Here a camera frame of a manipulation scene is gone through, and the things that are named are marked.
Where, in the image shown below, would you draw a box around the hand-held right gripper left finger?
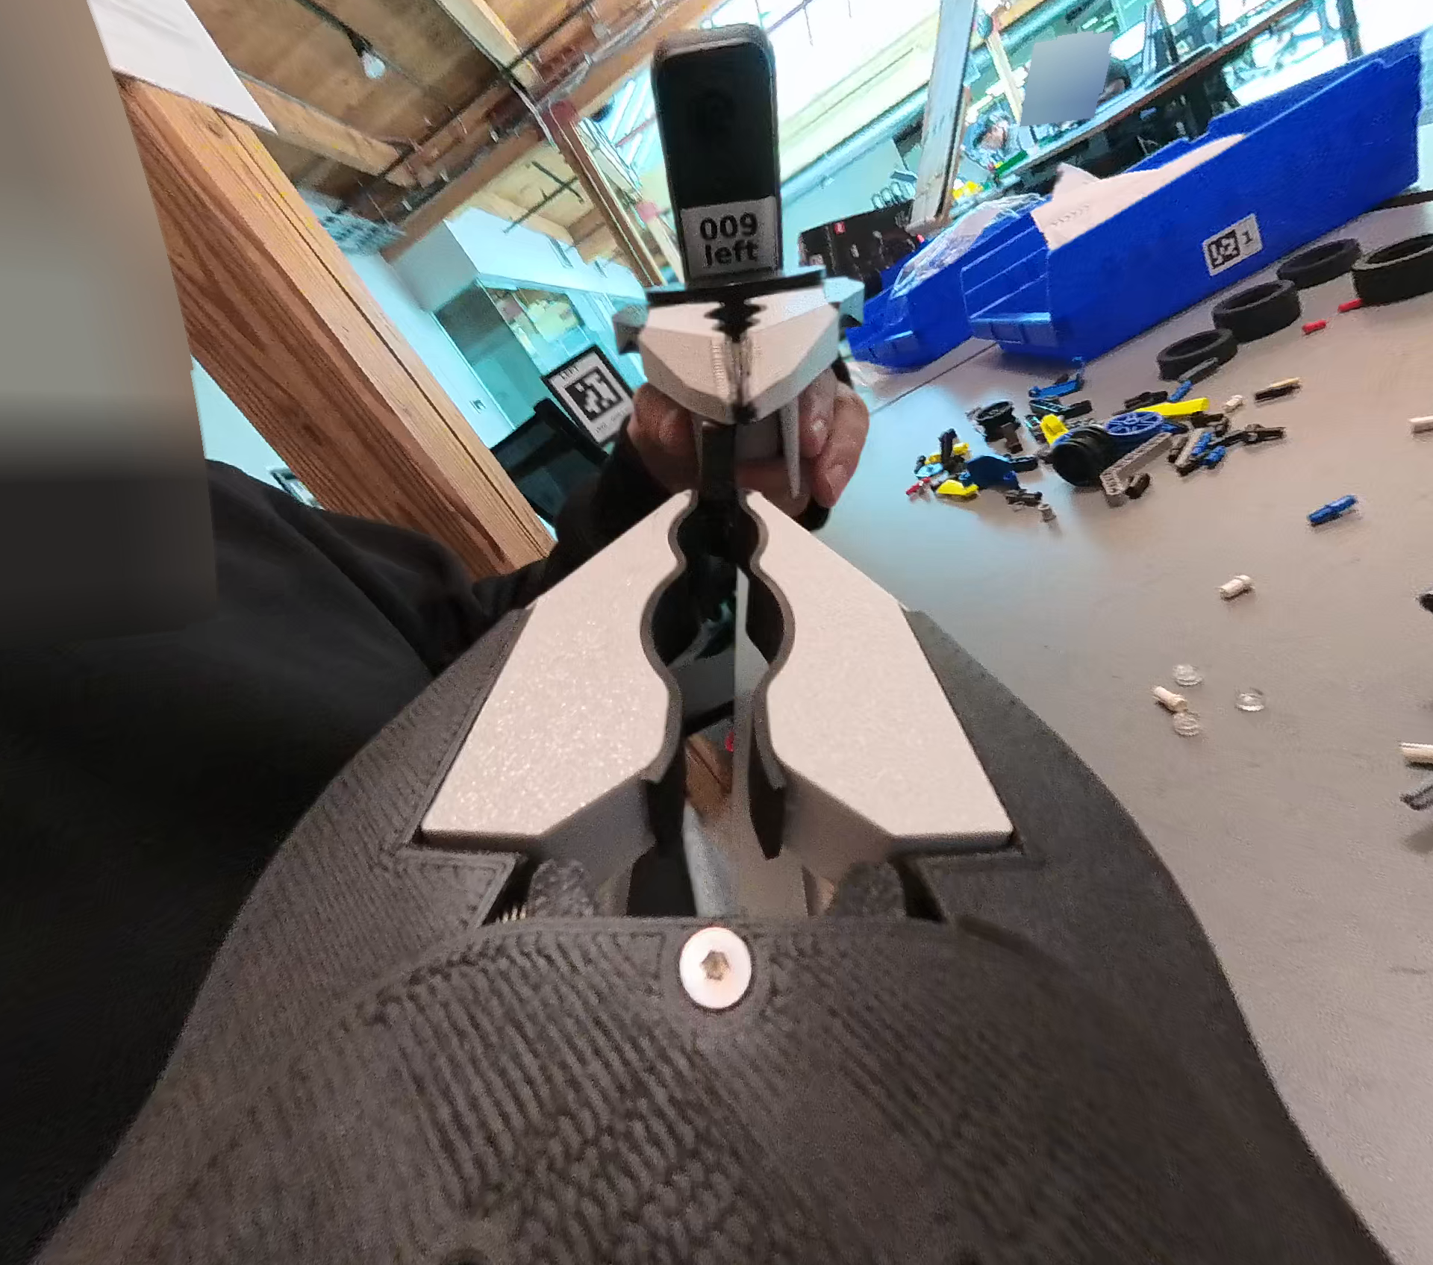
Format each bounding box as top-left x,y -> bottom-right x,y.
420,492 -> 699,890

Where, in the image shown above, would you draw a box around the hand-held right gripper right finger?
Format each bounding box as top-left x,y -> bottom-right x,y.
744,491 -> 1016,896

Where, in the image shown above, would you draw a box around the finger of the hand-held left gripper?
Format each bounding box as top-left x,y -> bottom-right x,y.
614,300 -> 744,419
737,277 -> 868,423

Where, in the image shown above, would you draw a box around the black lego piece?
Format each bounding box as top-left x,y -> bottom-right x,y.
672,415 -> 755,729

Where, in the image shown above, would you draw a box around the pile of loose lego pieces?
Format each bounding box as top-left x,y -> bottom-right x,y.
913,367 -> 1307,523

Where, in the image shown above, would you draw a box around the black lego tyre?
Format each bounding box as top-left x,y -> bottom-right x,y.
1352,234 -> 1433,307
1213,280 -> 1304,344
1156,328 -> 1241,383
1278,237 -> 1365,291

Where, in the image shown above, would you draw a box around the person's left hand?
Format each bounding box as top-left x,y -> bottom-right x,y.
628,379 -> 872,514

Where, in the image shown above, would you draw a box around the black white tag sign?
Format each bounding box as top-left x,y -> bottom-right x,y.
544,346 -> 631,444

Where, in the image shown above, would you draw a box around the small blue plastic bin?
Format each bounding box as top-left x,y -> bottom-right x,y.
846,201 -> 1061,373

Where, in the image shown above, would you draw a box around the black box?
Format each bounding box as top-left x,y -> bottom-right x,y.
801,204 -> 928,277

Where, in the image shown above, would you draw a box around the clear plastic bags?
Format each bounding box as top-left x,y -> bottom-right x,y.
893,200 -> 1016,295

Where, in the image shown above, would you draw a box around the white board panel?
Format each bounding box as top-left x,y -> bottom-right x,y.
907,0 -> 995,233

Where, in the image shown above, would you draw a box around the white booklet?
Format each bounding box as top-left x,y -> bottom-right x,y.
1031,134 -> 1247,239

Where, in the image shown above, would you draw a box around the large blue plastic bin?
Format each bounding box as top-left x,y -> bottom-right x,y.
961,31 -> 1432,367

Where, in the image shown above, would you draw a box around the background desk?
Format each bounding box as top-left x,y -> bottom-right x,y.
1013,0 -> 1433,161

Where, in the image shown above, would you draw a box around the wooden post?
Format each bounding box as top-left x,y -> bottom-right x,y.
117,76 -> 557,580

